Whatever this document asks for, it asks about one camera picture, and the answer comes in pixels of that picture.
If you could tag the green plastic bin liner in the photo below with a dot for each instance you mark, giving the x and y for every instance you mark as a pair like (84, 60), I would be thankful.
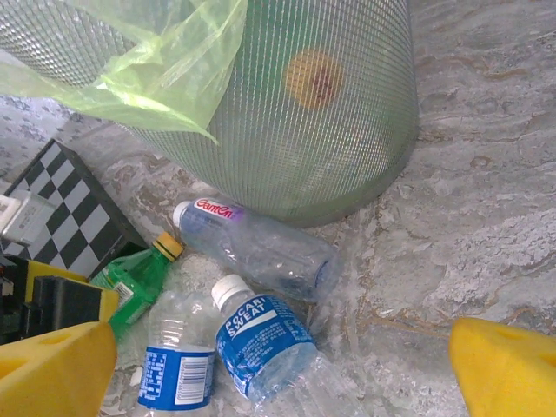
(174, 78)

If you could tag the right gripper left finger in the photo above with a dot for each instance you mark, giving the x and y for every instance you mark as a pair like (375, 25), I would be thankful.
(52, 378)

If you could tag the grey mesh waste bin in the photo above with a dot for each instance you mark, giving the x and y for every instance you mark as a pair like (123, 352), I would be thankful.
(326, 152)

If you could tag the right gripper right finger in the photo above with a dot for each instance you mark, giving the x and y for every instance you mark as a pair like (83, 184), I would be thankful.
(508, 373)

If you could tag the green bottle yellow cap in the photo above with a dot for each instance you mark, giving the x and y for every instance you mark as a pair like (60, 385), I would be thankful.
(139, 278)

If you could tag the black grey folding chessboard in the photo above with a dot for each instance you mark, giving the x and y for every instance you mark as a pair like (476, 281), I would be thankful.
(82, 208)

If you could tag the Pocari Sweat blue label bottle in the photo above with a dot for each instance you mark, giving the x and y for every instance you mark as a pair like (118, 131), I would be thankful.
(265, 334)

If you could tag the blue label clear plastic bottle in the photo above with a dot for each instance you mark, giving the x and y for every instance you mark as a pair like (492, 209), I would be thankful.
(178, 369)

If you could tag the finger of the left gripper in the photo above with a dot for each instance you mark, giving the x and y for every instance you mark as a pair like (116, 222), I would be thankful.
(65, 299)

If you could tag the clear bottle red purple label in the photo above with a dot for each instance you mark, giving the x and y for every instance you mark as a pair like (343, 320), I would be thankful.
(260, 252)

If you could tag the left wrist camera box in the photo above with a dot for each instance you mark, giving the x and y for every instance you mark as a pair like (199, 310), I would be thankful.
(26, 217)

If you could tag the red yellow label bottle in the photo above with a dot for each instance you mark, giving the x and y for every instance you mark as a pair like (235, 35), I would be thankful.
(313, 78)

